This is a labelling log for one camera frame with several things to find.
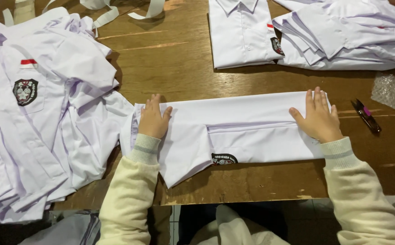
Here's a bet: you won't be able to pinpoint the person's left hand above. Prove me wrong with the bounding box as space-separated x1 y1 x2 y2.
138 93 173 140

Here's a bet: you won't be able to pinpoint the person's right hand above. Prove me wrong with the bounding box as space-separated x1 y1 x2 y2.
288 87 344 144

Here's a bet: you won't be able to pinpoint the black thread snips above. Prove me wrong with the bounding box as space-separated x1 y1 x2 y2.
350 98 382 134

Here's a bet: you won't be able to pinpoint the clear bubble wrap sheet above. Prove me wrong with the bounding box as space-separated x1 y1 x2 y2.
371 73 395 116

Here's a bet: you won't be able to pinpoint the pile of half-folded white shirts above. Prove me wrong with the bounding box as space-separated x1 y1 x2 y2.
272 0 395 72

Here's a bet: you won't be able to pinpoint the heap of unfolded white shirts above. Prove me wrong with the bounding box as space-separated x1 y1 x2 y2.
0 6 136 224

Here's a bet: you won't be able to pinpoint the short white paper strip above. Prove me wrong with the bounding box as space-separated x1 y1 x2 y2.
127 0 166 20

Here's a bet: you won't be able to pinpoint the long looped white paper strip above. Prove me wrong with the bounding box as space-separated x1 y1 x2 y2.
42 0 120 38

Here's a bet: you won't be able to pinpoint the neatly folded white shirt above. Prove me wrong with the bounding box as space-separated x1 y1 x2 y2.
208 0 285 70

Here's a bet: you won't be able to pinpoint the person's cream clothing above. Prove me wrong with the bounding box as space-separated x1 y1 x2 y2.
189 204 290 245

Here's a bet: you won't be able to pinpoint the grey cloth bundle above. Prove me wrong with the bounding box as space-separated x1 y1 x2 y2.
18 210 102 245

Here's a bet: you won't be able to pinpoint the beige cardboard piece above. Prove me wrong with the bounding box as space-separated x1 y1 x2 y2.
13 0 36 25

